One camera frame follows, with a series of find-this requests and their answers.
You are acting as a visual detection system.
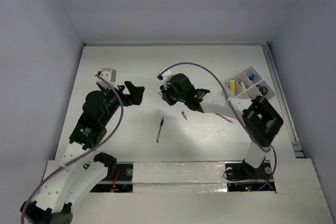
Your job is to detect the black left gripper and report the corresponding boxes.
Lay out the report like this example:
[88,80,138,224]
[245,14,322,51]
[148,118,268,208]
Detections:
[101,80,144,124]

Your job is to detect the yellow highlighter pen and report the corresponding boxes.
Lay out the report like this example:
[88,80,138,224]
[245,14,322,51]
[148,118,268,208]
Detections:
[229,79,236,96]

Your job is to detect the black handled scissors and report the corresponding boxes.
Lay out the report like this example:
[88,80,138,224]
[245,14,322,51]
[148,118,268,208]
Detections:
[256,85,268,96]

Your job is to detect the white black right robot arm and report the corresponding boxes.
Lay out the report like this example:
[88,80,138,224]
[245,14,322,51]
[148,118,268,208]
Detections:
[158,71,284,178]

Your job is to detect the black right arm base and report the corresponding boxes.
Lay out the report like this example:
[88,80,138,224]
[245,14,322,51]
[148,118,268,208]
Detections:
[223,161,272,182]

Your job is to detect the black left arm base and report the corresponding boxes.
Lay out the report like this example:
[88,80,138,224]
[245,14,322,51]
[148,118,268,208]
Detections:
[101,163,133,185]

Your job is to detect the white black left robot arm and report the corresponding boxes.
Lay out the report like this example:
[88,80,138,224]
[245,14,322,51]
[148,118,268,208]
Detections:
[20,80,145,223]

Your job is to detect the blue gel pen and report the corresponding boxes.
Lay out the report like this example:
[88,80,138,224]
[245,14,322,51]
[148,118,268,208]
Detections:
[156,116,164,143]

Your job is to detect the red gel pen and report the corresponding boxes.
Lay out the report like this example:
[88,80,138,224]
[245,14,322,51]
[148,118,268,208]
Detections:
[216,114,233,123]

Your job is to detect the white divided organizer box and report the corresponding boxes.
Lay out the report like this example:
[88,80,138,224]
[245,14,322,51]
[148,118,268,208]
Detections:
[225,66,276,100]

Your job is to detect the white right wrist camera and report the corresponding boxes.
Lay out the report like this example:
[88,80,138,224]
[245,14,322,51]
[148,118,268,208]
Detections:
[157,68,173,90]

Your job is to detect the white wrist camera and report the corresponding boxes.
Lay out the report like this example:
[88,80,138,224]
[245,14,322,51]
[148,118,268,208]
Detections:
[96,68,118,90]
[157,68,173,90]

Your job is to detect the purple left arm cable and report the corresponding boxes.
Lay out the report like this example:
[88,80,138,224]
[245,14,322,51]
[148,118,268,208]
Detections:
[20,74,125,224]

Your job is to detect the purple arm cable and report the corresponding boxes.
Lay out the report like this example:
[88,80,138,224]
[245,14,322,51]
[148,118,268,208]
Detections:
[159,62,278,190]
[20,74,125,224]

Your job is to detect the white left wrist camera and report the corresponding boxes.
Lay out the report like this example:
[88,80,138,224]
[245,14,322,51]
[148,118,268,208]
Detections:
[96,68,118,90]

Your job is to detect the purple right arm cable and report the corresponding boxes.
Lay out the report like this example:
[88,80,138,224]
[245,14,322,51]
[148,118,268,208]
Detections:
[159,62,278,190]

